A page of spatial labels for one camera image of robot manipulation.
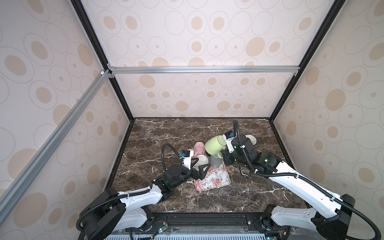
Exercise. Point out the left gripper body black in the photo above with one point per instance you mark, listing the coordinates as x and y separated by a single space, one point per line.
184 174

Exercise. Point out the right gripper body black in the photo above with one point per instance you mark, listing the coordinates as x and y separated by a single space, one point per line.
230 158

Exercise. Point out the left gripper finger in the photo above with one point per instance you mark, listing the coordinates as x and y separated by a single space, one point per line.
203 169
197 175

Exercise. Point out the light green mug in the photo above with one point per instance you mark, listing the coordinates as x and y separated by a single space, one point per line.
215 145

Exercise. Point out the dark green mug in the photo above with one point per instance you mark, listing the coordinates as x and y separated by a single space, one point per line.
251 139

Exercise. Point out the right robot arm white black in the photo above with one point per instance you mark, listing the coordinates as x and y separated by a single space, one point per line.
325 216

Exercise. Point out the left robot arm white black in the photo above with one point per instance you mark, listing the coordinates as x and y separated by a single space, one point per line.
114 211

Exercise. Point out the white mug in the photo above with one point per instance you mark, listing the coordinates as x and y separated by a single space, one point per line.
200 160

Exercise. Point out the grey mug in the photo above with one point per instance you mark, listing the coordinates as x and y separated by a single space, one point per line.
215 161

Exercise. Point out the pink mug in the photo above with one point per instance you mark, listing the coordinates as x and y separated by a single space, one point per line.
199 149

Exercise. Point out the floral serving tray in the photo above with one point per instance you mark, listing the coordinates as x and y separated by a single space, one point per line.
215 178

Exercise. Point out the small circuit board with leds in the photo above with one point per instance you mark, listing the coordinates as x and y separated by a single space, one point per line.
161 226

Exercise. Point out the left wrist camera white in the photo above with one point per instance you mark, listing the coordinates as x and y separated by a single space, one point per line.
186 157

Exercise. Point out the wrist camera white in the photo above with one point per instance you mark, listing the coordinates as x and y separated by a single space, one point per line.
186 157
228 137

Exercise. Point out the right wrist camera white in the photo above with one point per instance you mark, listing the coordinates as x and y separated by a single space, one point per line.
228 137

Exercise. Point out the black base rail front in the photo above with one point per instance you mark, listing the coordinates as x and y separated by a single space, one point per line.
204 220

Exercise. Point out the horizontal aluminium rail back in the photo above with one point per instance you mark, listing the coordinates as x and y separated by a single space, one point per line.
203 70

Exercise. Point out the diagonal aluminium rail left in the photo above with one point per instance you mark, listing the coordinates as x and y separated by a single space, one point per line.
21 184

